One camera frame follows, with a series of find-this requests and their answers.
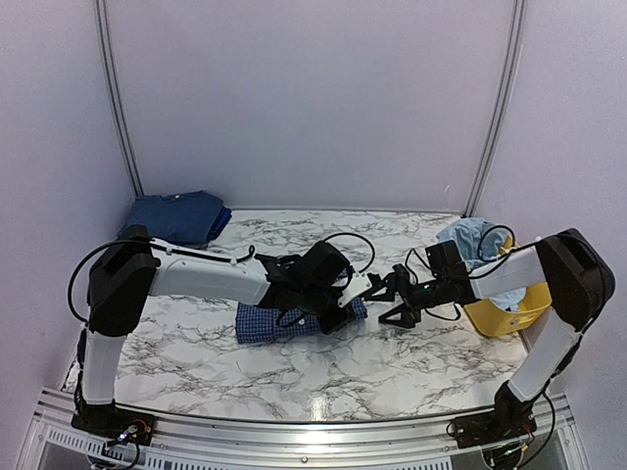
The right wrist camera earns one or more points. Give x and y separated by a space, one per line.
404 276

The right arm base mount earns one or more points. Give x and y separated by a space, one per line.
485 428

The folded dark blue t-shirt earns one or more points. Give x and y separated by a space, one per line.
182 219

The left aluminium wall post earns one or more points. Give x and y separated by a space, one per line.
107 53

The right aluminium wall post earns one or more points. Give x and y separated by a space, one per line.
514 46

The yellow plastic laundry basket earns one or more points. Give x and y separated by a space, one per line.
512 297

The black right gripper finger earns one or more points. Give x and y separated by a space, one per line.
400 316
383 289

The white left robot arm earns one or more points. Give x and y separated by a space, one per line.
135 267

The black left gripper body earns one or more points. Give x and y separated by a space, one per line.
314 303

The aluminium front rail frame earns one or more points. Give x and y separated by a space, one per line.
196 442

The aluminium wall post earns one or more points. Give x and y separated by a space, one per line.
107 53
514 46

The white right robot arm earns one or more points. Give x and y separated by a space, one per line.
560 276

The light blue crumpled garment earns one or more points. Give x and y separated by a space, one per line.
474 241

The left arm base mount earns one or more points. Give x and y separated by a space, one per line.
111 426

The blue plaid button shirt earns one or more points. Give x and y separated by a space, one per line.
291 278

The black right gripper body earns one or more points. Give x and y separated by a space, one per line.
424 296

